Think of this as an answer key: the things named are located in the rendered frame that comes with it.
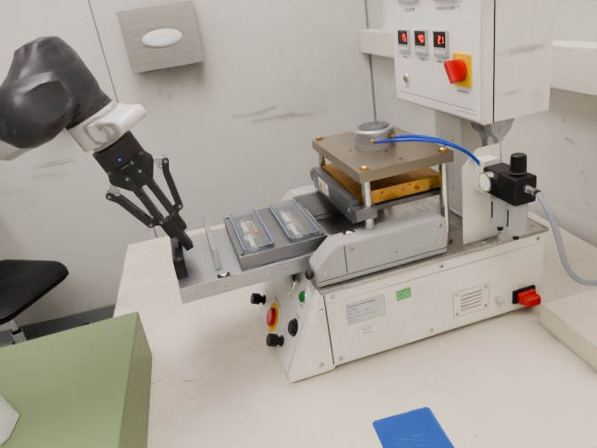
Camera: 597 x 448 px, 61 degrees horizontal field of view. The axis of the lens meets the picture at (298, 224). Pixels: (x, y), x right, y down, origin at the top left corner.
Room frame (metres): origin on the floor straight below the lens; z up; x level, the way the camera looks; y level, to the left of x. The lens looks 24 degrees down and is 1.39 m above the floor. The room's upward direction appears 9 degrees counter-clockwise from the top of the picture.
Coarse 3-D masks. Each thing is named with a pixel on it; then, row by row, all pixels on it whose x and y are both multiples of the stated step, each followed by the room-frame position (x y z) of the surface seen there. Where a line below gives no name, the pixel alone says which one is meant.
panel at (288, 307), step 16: (304, 272) 0.83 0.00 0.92; (272, 288) 0.96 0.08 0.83; (304, 288) 0.81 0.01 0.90; (272, 304) 0.93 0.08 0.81; (288, 304) 0.85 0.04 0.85; (304, 304) 0.78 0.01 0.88; (288, 320) 0.83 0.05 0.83; (304, 320) 0.76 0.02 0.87; (288, 336) 0.80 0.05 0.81; (288, 352) 0.78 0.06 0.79; (288, 368) 0.76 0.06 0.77
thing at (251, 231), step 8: (232, 216) 0.97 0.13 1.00; (240, 216) 0.96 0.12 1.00; (248, 216) 0.95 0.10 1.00; (256, 216) 0.95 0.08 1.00; (240, 224) 0.92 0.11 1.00; (248, 224) 0.91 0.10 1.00; (256, 224) 0.91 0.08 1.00; (240, 232) 0.88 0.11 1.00; (248, 232) 0.87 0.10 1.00; (256, 232) 0.87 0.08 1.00; (264, 232) 0.86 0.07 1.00; (248, 240) 0.84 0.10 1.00; (256, 240) 0.83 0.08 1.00; (264, 240) 0.83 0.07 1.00; (272, 240) 0.82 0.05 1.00; (248, 248) 0.81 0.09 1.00
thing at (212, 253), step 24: (312, 216) 0.98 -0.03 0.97; (192, 240) 0.96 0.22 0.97; (216, 240) 0.94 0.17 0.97; (192, 264) 0.85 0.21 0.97; (216, 264) 0.81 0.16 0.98; (264, 264) 0.80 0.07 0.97; (288, 264) 0.80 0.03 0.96; (192, 288) 0.76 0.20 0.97; (216, 288) 0.77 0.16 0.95; (240, 288) 0.78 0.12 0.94
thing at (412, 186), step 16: (336, 176) 0.95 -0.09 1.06; (400, 176) 0.90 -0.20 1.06; (416, 176) 0.88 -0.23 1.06; (432, 176) 0.87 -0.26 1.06; (352, 192) 0.86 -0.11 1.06; (384, 192) 0.85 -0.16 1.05; (400, 192) 0.86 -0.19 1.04; (416, 192) 0.86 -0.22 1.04; (432, 192) 0.87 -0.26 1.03; (384, 208) 0.85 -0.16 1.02
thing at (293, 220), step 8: (288, 200) 1.01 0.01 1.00; (272, 208) 0.98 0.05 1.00; (280, 208) 0.97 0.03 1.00; (288, 208) 0.96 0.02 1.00; (296, 208) 0.96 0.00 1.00; (280, 216) 0.93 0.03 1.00; (288, 216) 0.92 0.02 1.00; (296, 216) 0.91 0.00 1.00; (304, 216) 0.91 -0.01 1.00; (288, 224) 0.88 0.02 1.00; (296, 224) 0.88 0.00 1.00; (304, 224) 0.87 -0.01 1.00; (312, 224) 0.86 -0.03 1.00; (288, 232) 0.85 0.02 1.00; (296, 232) 0.84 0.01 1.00; (304, 232) 0.84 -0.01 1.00
